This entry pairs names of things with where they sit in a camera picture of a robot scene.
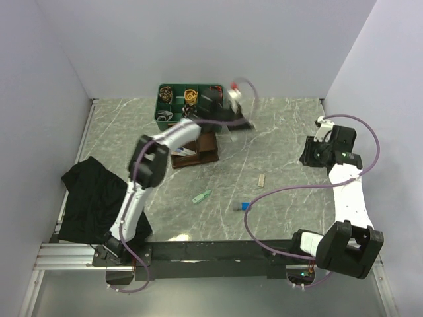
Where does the aluminium rail frame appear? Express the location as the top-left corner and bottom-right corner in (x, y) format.
(18, 98), (397, 317)

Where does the black white rolled tie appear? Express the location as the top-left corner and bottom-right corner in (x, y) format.
(182, 104), (196, 118)

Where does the green highlighter on table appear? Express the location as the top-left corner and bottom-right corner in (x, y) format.
(192, 189), (212, 204)

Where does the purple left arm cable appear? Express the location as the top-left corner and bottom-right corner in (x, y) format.
(108, 77), (260, 295)

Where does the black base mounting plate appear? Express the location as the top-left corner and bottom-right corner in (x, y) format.
(91, 240), (328, 282)

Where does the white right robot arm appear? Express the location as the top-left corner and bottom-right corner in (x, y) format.
(289, 120), (384, 279)

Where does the yellow rolled tie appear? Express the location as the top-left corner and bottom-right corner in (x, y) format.
(184, 89), (198, 104)

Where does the black cloth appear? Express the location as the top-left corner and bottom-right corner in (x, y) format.
(58, 156), (153, 246)

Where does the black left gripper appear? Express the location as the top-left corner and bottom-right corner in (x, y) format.
(210, 102), (253, 133)

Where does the brown wooden desk organizer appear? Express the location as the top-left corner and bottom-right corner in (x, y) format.
(171, 132), (219, 168)

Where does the green compartment tray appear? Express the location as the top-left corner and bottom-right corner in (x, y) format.
(153, 83), (225, 131)

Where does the small beige eraser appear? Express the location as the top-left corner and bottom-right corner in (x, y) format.
(258, 174), (265, 188)

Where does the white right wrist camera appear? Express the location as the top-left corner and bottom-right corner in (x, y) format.
(314, 116), (334, 143)

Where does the brown patterned rolled tie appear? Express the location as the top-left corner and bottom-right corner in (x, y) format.
(159, 86), (173, 104)

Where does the blue cap white pen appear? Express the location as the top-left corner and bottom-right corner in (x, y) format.
(171, 148), (196, 157)

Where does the grey rolled cloth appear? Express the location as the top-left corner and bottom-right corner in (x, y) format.
(156, 110), (174, 122)

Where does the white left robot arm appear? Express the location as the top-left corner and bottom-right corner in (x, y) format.
(102, 83), (254, 265)

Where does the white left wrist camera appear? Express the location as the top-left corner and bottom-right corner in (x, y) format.
(227, 81), (242, 107)

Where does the blue grey glue stick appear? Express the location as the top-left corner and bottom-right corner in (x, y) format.
(232, 202), (250, 211)

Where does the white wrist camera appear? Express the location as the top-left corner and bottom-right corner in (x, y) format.
(314, 116), (334, 143)
(227, 81), (242, 107)

